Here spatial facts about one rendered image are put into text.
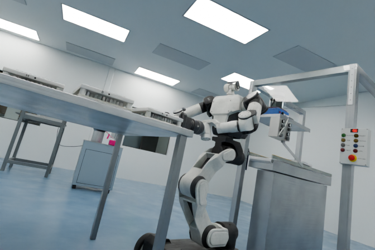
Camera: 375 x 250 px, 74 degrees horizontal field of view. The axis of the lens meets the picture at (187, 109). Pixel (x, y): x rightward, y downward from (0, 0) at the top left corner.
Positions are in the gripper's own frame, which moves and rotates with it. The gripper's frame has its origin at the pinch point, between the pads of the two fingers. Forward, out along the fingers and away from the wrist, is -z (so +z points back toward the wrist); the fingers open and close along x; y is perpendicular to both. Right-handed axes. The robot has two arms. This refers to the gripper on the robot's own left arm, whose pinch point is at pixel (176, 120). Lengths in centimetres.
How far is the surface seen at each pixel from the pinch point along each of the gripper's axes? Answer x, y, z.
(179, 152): 18.6, -21.3, -6.3
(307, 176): 10, 33, 199
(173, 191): 36.9, -21.3, -5.7
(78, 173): 71, 295, 19
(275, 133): -22, 26, 127
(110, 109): 8, -22, -45
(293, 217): 56, 36, 186
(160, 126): 8.9, -22.9, -20.7
